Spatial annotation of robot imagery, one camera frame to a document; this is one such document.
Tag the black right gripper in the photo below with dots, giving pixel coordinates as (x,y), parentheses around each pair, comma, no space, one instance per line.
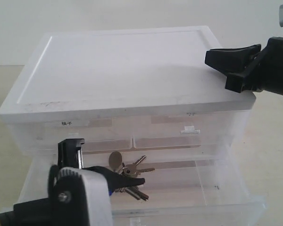
(265,73)

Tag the left gripper, white black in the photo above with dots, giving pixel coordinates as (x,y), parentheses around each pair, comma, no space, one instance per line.
(67,203)

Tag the bunch of keys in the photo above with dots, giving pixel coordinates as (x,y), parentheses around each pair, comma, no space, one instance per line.
(130,170)

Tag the wide drawer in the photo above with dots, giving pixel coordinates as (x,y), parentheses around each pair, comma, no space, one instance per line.
(191,186)

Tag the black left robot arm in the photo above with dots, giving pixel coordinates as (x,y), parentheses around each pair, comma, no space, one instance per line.
(98,201)

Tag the top right small drawer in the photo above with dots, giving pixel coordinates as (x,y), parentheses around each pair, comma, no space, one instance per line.
(186,130)

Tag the translucent white drawer cabinet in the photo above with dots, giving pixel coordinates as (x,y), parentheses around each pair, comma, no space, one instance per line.
(121,74)

